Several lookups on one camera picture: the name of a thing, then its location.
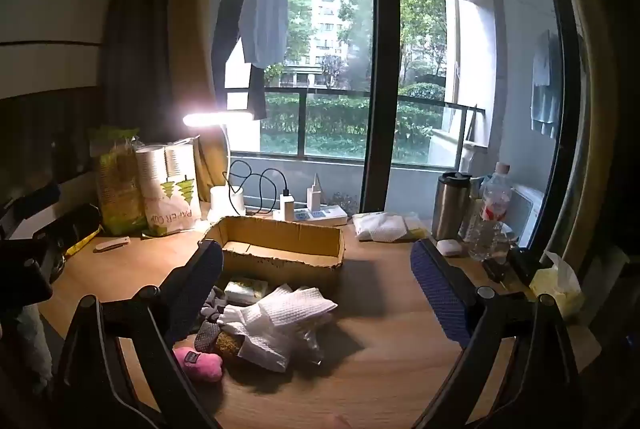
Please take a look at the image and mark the pale hanging garment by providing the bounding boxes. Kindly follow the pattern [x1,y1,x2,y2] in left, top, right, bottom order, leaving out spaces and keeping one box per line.
[530,29,563,137]

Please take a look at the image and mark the clear water bottle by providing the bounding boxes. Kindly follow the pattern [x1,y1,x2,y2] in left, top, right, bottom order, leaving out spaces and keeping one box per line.
[467,161,513,262]

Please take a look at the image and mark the dark hanging pants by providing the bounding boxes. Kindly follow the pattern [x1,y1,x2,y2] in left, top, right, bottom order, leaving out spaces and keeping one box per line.
[211,0,267,120]

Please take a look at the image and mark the black cable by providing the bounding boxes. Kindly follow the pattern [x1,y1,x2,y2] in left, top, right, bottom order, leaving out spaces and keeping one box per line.
[222,160,290,217]

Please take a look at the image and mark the black balcony railing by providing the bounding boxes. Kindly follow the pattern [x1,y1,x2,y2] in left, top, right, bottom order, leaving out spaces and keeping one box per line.
[225,86,486,160]

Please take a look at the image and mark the white appliance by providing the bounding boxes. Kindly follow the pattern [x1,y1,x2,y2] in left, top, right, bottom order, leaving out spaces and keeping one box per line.
[510,184,546,247]

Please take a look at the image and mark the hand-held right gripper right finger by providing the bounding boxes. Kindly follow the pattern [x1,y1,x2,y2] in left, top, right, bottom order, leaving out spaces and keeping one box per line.
[410,238,583,429]

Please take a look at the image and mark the cardboard box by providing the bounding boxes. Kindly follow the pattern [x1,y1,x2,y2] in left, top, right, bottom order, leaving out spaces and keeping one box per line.
[202,215,346,295]

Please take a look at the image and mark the wet wipes pack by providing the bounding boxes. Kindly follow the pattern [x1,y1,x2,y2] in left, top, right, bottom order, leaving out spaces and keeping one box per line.
[352,211,426,242]

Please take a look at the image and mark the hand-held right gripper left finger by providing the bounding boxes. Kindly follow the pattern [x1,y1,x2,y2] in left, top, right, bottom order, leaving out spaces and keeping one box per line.
[52,239,226,429]

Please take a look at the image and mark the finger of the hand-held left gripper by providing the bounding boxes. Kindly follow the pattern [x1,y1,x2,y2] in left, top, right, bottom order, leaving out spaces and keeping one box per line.
[50,204,103,262]

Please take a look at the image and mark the paper cup sleeve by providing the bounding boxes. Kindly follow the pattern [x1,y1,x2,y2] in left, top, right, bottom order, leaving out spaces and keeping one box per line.
[135,136,203,237]

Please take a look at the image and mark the steel tumbler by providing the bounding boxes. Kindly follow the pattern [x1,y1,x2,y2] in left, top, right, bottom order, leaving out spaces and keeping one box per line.
[431,172,473,241]

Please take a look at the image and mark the small white packet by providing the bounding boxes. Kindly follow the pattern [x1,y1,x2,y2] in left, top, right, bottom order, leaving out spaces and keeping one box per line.
[223,278,271,305]

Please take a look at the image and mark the clear plastic packet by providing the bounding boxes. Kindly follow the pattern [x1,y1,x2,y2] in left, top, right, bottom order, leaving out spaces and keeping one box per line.
[295,324,326,367]

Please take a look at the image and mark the green snack bag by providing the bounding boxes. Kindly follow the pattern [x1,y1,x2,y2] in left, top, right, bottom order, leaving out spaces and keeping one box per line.
[90,126,148,235]

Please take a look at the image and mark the white power strip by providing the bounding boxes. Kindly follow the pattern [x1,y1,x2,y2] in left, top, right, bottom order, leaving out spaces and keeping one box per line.
[272,204,348,227]

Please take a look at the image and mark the light blue hanging shirt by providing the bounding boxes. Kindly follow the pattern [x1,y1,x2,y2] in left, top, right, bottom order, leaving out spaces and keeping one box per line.
[239,0,289,68]

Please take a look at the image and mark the pink plush toy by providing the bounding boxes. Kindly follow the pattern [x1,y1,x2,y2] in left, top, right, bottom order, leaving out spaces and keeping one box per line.
[172,346,224,383]

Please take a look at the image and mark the white desk lamp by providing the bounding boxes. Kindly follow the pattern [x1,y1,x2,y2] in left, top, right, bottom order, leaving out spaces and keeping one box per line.
[182,110,253,224]

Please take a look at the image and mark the yellow packet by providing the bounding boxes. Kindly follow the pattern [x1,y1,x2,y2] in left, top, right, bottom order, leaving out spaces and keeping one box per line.
[65,229,103,257]

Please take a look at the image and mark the white folding knife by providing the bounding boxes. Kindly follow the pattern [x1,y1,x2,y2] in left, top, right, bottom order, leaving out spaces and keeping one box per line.
[94,236,131,252]

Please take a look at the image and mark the white waffle cloth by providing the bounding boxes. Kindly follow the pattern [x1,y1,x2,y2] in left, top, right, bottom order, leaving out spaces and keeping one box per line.
[217,284,338,372]

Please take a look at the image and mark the brown curtain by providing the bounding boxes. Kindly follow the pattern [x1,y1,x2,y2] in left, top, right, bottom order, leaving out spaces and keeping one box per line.
[172,0,231,204]

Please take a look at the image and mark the yellow tissue pack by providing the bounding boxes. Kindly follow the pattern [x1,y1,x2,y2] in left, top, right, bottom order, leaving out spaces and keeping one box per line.
[529,251,585,317]

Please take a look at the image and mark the black object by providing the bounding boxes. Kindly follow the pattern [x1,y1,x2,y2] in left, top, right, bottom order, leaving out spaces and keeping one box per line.
[482,246,543,285]

